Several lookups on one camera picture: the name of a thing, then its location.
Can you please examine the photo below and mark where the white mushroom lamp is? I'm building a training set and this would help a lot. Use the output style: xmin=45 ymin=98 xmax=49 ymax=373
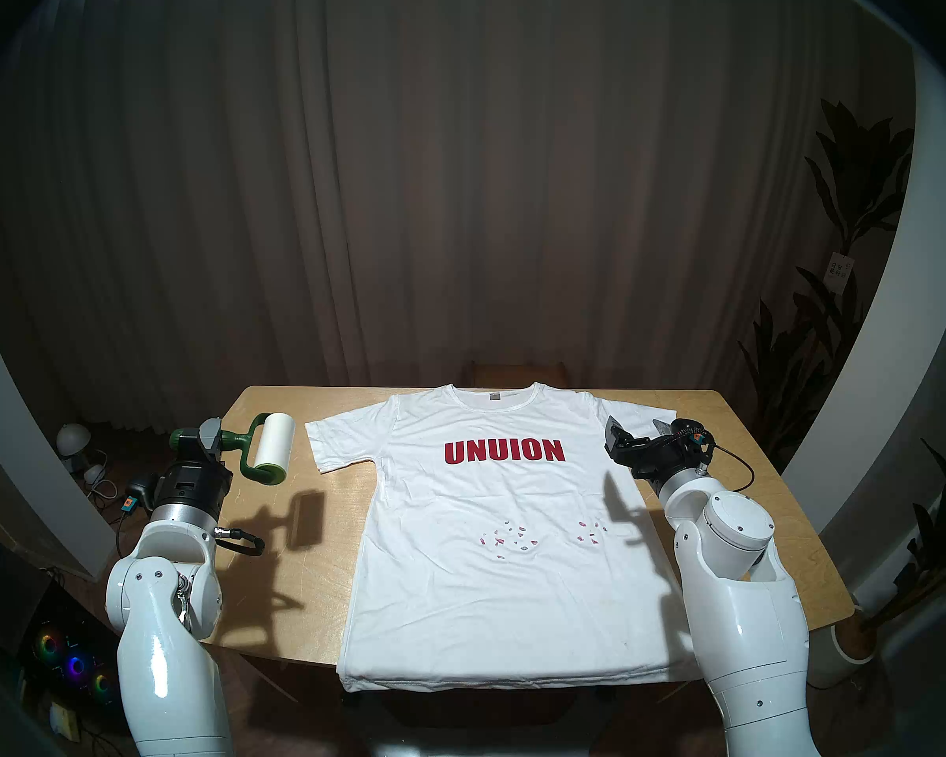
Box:
xmin=55 ymin=423 xmax=91 ymax=472

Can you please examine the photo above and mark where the white curved pillar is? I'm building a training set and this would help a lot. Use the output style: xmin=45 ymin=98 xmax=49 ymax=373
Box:
xmin=0 ymin=267 xmax=119 ymax=581
xmin=780 ymin=46 xmax=946 ymax=559

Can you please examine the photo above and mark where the black computer with rgb fans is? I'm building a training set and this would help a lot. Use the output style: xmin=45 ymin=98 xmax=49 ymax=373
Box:
xmin=12 ymin=582 xmax=127 ymax=713

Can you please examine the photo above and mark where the green handled lint roller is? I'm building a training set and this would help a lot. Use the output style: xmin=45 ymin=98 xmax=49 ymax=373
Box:
xmin=169 ymin=413 xmax=296 ymax=486

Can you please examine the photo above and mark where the white t-shirt red print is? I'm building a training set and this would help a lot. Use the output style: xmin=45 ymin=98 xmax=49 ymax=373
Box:
xmin=305 ymin=382 xmax=706 ymax=692

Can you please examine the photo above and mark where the beige pleated curtain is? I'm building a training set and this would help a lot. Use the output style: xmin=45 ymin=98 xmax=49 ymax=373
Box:
xmin=0 ymin=0 xmax=915 ymax=441

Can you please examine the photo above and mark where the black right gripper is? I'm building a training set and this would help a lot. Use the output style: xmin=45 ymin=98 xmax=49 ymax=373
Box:
xmin=605 ymin=418 xmax=702 ymax=480

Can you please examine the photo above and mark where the plant in white pot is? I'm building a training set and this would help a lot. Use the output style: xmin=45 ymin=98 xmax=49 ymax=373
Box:
xmin=808 ymin=438 xmax=946 ymax=689

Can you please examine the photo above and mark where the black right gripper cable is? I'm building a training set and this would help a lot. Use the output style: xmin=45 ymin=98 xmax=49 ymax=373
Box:
xmin=706 ymin=444 xmax=756 ymax=494

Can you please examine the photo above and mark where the tall dark leafy plant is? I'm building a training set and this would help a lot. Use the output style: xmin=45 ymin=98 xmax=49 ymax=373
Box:
xmin=737 ymin=97 xmax=915 ymax=472

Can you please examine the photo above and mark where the brown wooden chair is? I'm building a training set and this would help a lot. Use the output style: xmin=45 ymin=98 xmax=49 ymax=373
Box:
xmin=464 ymin=361 xmax=568 ymax=390

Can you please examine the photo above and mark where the white floor cable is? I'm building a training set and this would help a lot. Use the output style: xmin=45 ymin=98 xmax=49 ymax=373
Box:
xmin=87 ymin=448 xmax=119 ymax=504

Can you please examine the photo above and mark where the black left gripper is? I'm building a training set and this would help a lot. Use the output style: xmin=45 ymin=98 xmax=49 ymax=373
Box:
xmin=156 ymin=418 xmax=234 ymax=510

